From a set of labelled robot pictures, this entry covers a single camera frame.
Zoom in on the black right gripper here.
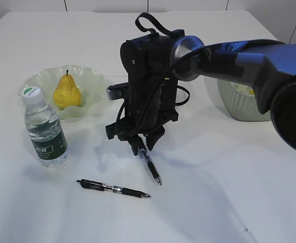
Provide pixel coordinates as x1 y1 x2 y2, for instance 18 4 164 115
105 73 178 156

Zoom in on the black gel pen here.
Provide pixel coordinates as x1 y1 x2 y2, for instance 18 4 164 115
77 179 151 198
139 141 162 186

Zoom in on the yellow pear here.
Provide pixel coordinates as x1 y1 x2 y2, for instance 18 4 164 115
53 70 82 109

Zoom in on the clear water bottle green label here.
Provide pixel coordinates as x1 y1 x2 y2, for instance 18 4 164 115
21 87 68 168

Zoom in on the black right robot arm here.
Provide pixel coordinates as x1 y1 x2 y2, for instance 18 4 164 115
105 30 296 152

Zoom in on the black square pen holder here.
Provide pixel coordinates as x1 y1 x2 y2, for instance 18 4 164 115
160 77 178 110

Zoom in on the green wavy glass plate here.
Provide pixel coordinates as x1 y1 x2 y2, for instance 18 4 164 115
18 65 105 119

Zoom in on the green woven plastic basket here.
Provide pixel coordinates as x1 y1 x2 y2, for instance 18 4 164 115
217 79 271 122

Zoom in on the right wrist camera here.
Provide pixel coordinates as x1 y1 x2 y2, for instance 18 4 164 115
106 83 128 100

